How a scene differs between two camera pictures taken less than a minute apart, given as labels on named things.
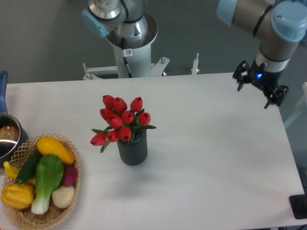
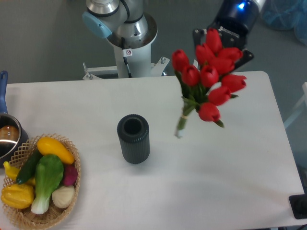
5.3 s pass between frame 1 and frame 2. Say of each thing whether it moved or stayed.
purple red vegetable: stayed
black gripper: moved
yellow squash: stayed
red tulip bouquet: moved
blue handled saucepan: stayed
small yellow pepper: stayed
